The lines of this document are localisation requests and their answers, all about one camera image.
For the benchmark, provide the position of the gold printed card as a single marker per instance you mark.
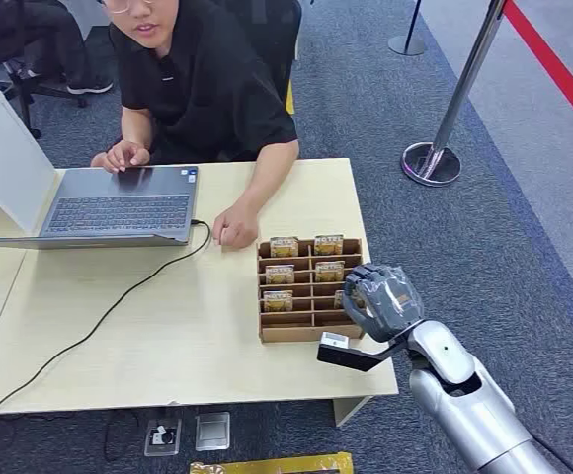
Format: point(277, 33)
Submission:
point(284, 247)
point(329, 271)
point(277, 301)
point(338, 300)
point(280, 275)
point(328, 245)

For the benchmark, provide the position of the closed floor socket cover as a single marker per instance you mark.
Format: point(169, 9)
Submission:
point(212, 432)

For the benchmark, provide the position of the bystander person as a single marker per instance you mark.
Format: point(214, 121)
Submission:
point(59, 39)

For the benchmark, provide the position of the dark stanchion post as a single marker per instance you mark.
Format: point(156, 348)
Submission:
point(406, 44)

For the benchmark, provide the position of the table leg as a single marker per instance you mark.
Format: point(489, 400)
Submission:
point(348, 409)

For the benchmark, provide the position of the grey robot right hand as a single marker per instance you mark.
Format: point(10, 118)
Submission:
point(385, 304)

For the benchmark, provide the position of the red barrier belt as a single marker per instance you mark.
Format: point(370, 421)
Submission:
point(558, 69)

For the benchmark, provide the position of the person's right hand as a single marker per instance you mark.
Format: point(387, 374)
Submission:
point(127, 155)

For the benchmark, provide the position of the person's left forearm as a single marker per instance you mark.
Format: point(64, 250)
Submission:
point(271, 173)

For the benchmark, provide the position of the silver stanchion post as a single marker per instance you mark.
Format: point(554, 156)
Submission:
point(456, 91)

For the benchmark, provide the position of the white board stand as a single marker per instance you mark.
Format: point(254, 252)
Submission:
point(5, 157)

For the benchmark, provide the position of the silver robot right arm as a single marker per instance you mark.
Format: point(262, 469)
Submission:
point(474, 412)

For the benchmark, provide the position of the black mesh chair back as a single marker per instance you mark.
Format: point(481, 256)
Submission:
point(277, 39)

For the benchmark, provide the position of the person's right forearm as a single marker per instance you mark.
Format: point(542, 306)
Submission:
point(135, 127)

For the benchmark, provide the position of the black swivel office chair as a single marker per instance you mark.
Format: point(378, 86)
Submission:
point(24, 98)

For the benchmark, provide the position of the yellow strip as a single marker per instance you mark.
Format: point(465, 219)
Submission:
point(290, 98)

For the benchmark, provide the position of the person's left hand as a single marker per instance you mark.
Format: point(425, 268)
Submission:
point(237, 226)

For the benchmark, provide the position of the cardboard card holder box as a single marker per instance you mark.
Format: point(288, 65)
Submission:
point(311, 327)

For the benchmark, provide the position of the grey laptop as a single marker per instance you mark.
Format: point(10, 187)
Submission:
point(119, 209)

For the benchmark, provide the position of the open floor socket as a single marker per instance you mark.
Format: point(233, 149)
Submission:
point(162, 437)

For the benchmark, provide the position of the white desk panel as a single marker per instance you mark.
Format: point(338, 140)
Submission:
point(86, 16)

